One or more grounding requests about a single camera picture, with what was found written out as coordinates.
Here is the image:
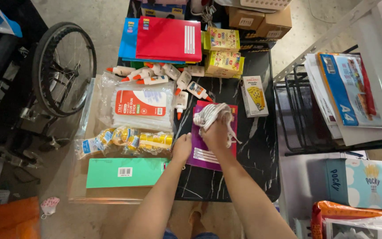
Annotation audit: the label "green paper pack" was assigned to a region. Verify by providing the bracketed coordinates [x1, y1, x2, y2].
[86, 157, 172, 189]

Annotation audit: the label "orange plastic bag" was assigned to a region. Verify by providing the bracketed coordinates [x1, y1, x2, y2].
[0, 196, 41, 239]

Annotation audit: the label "person's left hand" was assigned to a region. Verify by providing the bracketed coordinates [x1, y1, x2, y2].
[172, 132, 193, 164]

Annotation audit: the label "white box with yellow print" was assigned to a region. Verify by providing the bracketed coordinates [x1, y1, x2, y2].
[240, 75, 270, 118]

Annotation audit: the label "clear plastic packet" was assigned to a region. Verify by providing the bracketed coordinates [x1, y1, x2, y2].
[323, 215, 382, 239]

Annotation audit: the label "brown cardboard box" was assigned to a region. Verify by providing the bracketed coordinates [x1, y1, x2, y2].
[255, 5, 293, 40]
[228, 6, 265, 31]

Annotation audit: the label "bags of yellow tape rolls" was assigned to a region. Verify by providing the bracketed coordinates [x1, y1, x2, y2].
[74, 125, 175, 159]

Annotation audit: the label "tan slipper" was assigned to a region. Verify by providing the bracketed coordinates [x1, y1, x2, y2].
[188, 202, 209, 234]

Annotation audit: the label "pack of glue gun sticks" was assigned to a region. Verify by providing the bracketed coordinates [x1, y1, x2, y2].
[111, 86, 176, 132]

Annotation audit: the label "red notebook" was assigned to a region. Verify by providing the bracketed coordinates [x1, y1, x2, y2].
[136, 15, 202, 63]

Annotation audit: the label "stack of paper packs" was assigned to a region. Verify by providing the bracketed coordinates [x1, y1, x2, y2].
[304, 52, 382, 147]

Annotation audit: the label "pink notebook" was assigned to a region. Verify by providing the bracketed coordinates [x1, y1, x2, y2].
[195, 100, 239, 115]

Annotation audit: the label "black wire rack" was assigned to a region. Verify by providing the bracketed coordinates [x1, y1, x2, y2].
[273, 45, 382, 157]

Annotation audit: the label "blue and yellow box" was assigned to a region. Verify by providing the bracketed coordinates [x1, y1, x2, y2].
[140, 0, 187, 20]

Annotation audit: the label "stack of coloured notebooks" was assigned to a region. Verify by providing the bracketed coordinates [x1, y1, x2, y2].
[122, 57, 198, 70]

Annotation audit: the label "group of white glue bottles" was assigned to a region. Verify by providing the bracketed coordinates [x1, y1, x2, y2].
[106, 62, 214, 121]

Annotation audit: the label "orange snack bag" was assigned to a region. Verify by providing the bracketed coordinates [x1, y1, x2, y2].
[310, 200, 382, 239]

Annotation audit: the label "light blue snack box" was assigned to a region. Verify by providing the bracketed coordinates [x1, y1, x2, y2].
[325, 158, 382, 211]

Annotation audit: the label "black wheelchair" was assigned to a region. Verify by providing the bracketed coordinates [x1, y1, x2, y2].
[0, 0, 97, 168]

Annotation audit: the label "white plastic basket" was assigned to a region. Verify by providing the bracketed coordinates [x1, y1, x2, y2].
[240, 0, 293, 11]

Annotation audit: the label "white cable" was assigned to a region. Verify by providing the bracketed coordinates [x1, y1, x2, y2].
[190, 0, 217, 26]

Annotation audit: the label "blue plastic bag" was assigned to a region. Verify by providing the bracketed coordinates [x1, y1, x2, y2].
[0, 0, 23, 38]

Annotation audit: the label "blue notebook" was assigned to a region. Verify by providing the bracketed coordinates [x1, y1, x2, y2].
[118, 17, 140, 60]

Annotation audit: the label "striped white cloth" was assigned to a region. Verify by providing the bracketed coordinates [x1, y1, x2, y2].
[193, 102, 242, 148]

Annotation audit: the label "pink patterned face mask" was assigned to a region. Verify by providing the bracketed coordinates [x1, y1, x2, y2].
[40, 197, 60, 220]

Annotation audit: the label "person's right hand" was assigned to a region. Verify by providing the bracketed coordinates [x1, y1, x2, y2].
[200, 111, 237, 156]

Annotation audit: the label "purple notebook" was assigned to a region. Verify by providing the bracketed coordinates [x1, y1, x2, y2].
[186, 106, 238, 172]

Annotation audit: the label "yellow-green crayon box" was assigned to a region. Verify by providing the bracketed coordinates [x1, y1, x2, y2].
[206, 50, 242, 75]
[204, 56, 245, 79]
[205, 27, 241, 53]

